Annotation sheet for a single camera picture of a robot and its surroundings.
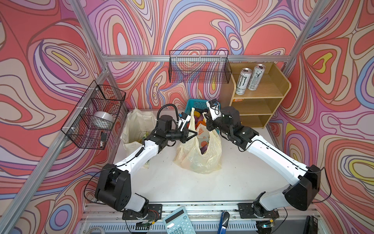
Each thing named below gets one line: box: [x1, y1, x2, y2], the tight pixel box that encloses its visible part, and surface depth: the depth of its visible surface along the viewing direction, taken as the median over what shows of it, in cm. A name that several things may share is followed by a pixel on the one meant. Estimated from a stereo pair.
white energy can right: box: [246, 63, 266, 91], surface depth 81 cm
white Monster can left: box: [235, 67, 253, 96], surface depth 78 cm
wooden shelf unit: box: [219, 62, 292, 130], surface depth 87 cm
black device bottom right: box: [302, 215, 318, 234], surface depth 69 cm
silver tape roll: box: [90, 111, 115, 130], surface depth 74 cm
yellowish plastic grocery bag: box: [173, 107, 223, 175], surface depth 78 cm
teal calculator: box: [162, 206, 197, 234], surface depth 70 cm
